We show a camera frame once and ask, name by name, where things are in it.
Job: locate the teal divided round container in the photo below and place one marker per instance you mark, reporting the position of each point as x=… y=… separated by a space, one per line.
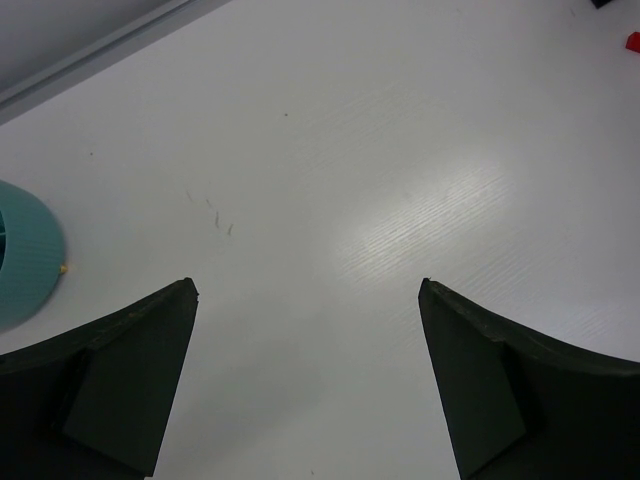
x=33 y=250

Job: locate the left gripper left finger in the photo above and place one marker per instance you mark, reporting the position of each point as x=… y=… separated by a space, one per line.
x=94 y=402

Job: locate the black square lego plate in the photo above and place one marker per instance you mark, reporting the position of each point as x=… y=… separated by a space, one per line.
x=598 y=4

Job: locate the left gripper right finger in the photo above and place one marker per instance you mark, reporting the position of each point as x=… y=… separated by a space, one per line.
x=520 y=404

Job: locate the small red lego piece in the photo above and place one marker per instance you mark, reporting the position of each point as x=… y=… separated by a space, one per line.
x=633 y=42

